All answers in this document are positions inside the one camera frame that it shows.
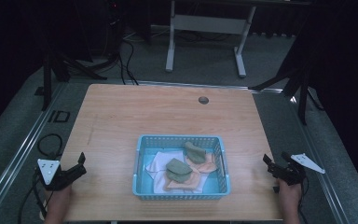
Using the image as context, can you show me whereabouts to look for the black floor cables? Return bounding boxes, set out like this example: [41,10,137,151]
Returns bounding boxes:
[116,31,172,86]

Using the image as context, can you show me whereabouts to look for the white cloth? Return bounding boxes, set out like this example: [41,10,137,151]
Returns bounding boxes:
[145,150,209,194]

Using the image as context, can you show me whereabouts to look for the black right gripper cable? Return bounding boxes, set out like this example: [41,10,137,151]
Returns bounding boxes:
[296,175,310,224]

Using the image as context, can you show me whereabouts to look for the orange cloth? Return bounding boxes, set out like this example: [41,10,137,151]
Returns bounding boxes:
[184,152,219,175]
[165,170,201,191]

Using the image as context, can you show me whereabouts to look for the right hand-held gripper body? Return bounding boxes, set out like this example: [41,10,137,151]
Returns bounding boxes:
[273,152,326,187]

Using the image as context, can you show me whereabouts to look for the person's right hand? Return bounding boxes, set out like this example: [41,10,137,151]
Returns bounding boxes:
[276,179,303,224]

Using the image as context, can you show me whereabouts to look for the large green folded cloth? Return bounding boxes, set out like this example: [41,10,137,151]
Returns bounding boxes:
[165,158,194,184]

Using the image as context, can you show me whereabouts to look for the light blue plastic basket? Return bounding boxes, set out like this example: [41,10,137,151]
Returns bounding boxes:
[131,133,232,202]

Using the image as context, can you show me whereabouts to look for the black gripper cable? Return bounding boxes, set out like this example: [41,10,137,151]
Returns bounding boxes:
[296,175,310,224]
[17,167,54,224]

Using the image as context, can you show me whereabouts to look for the black looped floor cable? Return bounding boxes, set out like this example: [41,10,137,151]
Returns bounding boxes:
[36,133,64,159]

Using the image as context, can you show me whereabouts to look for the black tripod stand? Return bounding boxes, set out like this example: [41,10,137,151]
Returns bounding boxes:
[249,59,325,126]
[34,46,120,112]

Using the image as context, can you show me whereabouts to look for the metal floor rail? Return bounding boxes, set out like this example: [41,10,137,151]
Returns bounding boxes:
[287,94,352,224]
[0,81,70,224]

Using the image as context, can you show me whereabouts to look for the small green folded cloth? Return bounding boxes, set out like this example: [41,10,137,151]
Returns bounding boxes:
[184,141,207,165]

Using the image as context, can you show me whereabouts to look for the white metal desk frame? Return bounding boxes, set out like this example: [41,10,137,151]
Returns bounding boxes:
[165,0,311,78]

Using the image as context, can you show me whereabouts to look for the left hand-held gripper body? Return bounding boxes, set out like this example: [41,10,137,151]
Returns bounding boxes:
[36,158,79,192]

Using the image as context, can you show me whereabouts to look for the person's left hand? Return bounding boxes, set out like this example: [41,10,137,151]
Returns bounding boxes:
[44,184,74,224]

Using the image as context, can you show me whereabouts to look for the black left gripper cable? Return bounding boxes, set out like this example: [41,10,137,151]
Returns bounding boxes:
[17,167,54,224]

